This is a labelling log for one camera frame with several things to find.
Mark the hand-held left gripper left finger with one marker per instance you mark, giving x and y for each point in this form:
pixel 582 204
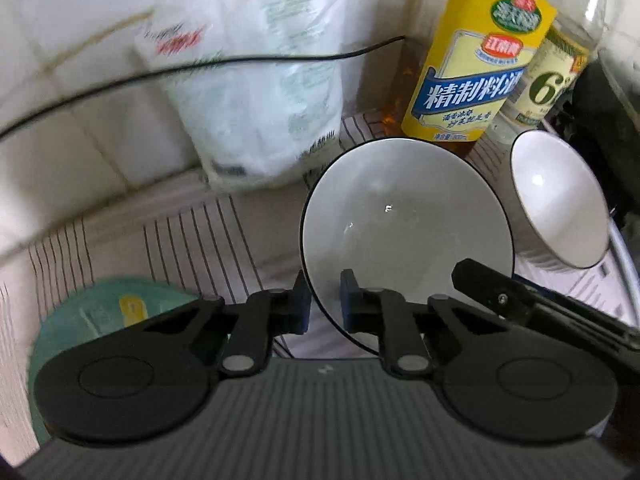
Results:
pixel 301 305

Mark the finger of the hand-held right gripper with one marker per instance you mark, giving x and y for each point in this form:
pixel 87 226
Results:
pixel 500 295

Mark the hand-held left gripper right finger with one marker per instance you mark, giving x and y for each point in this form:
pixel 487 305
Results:
pixel 348 305

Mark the white bowl with dark rim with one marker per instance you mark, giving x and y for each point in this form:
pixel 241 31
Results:
pixel 555 195
pixel 405 220

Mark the teal fried egg plate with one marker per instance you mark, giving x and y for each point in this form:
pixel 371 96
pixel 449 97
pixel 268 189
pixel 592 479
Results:
pixel 100 305

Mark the striped tablecloth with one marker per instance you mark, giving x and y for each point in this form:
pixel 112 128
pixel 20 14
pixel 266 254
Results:
pixel 200 240

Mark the clear vinegar bottle yellow cap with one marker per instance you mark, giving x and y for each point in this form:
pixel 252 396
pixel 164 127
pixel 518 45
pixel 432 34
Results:
pixel 545 90

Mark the white plastic salt bag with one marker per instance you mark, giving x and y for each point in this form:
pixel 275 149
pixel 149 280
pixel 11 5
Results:
pixel 260 95

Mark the dark wok with lid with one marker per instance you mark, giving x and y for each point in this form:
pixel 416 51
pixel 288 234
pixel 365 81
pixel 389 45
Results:
pixel 610 110

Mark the yellow label cooking wine bottle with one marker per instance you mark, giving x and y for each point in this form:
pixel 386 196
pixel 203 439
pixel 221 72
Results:
pixel 470 75

